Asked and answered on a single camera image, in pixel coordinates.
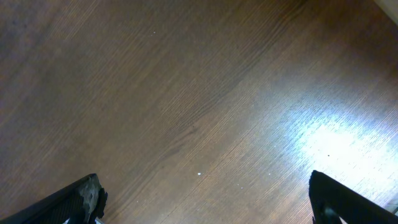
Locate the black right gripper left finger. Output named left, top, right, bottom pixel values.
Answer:
left=1, top=174, right=108, bottom=224

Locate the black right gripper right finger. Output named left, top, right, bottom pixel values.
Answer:
left=308, top=170, right=397, bottom=224

